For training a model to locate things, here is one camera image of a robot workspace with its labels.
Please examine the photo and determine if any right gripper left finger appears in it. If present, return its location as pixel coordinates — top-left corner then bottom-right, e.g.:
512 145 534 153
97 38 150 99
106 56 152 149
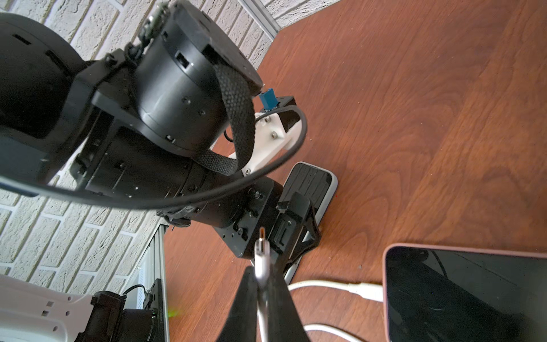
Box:
217 266 259 342

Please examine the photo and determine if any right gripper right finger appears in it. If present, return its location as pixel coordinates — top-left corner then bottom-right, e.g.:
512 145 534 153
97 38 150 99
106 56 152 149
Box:
267 272 311 342

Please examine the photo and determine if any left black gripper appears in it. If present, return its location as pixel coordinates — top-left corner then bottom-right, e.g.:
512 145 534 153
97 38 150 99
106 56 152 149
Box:
214 178 321 265

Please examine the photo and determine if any white charging cable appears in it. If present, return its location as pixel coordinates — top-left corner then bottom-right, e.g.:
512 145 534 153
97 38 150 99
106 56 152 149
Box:
254 226 272 342
288 279 385 342

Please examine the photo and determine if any black phone pink case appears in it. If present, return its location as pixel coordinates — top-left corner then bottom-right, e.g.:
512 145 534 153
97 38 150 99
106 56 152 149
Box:
383 243 546 341

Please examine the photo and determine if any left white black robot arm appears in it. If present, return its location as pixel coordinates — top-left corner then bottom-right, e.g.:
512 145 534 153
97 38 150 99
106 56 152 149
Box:
1 1 321 341

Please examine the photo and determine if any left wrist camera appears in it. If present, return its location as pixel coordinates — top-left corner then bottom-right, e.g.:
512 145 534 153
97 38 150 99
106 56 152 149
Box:
242 88 302 176

